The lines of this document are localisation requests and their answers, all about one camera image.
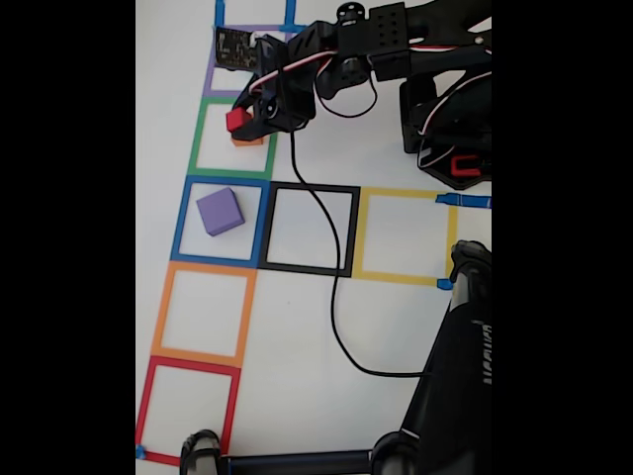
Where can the small red cube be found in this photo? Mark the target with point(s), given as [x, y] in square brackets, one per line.
[236, 120]

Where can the orange square block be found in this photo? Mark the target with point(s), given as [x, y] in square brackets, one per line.
[247, 142]

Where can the purple square block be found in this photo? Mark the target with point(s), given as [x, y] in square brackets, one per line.
[220, 210]

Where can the long blue tape strip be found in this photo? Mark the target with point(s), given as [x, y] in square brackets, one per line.
[470, 201]

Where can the small blue tape piece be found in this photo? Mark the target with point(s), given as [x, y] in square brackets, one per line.
[444, 284]
[141, 451]

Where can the black tripod stand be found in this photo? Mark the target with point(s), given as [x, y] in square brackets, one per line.
[445, 396]

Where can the purple square frame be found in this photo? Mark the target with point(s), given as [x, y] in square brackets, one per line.
[210, 81]

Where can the green square frame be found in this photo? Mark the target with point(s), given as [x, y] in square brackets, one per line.
[195, 143]

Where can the black square frame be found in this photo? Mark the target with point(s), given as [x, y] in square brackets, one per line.
[346, 232]

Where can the blue square frame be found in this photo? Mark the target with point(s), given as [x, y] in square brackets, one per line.
[179, 222]

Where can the yellow square frame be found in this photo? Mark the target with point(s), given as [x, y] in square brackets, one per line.
[395, 192]

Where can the orange square frame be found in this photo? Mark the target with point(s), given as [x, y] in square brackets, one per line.
[160, 316]

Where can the red square frame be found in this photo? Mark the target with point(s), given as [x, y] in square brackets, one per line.
[144, 406]

